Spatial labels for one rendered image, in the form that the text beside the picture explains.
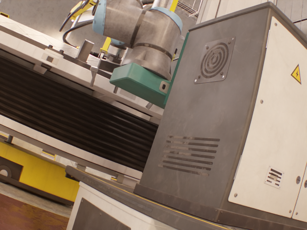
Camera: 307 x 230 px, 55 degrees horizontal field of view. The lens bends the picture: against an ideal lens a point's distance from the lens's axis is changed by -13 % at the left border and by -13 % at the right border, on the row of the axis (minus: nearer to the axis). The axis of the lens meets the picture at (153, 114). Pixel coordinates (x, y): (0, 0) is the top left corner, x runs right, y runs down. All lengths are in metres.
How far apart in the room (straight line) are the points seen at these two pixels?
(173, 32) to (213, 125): 0.58
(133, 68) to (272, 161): 0.59
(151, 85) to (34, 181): 1.33
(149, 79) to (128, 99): 0.77
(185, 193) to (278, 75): 0.34
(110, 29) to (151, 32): 0.15
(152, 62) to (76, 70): 0.75
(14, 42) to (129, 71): 0.87
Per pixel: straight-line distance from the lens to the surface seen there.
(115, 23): 1.22
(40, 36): 2.05
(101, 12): 1.24
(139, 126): 2.25
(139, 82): 1.12
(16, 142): 6.76
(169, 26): 1.23
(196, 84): 0.85
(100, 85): 1.84
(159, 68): 1.15
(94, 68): 1.72
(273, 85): 0.74
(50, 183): 2.26
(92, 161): 2.00
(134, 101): 1.91
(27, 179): 2.23
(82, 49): 1.90
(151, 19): 1.23
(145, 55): 1.17
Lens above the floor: 0.36
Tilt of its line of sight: 12 degrees up
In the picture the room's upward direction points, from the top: 19 degrees clockwise
